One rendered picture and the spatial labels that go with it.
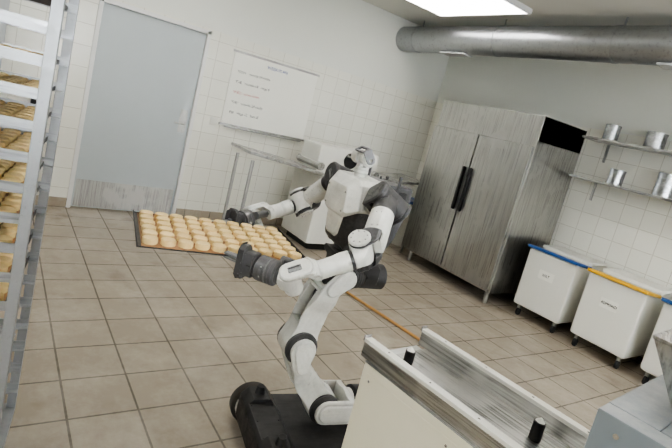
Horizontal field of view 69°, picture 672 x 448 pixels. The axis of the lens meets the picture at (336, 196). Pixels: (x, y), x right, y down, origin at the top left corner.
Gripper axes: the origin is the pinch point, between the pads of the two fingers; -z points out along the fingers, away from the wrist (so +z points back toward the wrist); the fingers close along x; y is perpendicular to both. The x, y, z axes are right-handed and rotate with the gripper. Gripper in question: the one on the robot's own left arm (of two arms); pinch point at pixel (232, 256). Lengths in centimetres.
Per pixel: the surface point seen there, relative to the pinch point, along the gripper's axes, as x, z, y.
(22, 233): 2, -41, 46
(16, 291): -16, -41, 46
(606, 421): 16, 106, 51
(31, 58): 50, -46, 47
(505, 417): -16, 97, -1
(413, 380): -12, 70, 8
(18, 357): -64, -73, 14
